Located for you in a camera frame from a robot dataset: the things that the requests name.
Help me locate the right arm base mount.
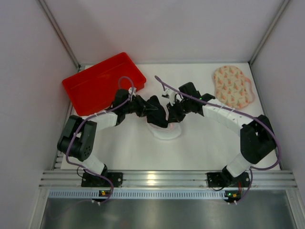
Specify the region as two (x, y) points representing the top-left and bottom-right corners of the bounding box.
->
(207, 172), (250, 188)

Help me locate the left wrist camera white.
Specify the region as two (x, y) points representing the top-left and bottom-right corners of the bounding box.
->
(128, 87), (137, 100)

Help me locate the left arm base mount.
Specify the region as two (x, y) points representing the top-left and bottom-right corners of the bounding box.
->
(81, 172), (123, 187)

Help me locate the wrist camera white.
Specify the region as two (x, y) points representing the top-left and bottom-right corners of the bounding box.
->
(162, 88), (176, 105)
(128, 87), (137, 100)

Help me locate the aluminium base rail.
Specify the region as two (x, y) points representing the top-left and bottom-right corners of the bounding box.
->
(39, 170), (297, 190)

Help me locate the black bra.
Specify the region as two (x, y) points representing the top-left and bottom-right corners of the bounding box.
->
(146, 95), (168, 128)

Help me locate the red plastic bin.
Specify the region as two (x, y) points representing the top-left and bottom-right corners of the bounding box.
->
(62, 52), (146, 116)

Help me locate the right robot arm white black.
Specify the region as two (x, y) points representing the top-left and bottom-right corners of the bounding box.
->
(167, 82), (280, 187)

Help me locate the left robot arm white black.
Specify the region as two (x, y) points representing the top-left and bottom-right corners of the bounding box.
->
(57, 89), (149, 177)

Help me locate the floral pink laundry bag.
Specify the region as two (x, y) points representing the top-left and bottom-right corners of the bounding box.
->
(213, 65), (255, 109)

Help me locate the white mesh laundry bag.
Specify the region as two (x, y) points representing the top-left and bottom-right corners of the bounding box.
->
(147, 108), (182, 140)

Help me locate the slotted cable duct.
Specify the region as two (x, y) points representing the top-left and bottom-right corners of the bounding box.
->
(49, 189), (240, 199)

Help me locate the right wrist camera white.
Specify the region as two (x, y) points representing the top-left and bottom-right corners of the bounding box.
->
(162, 88), (176, 105)

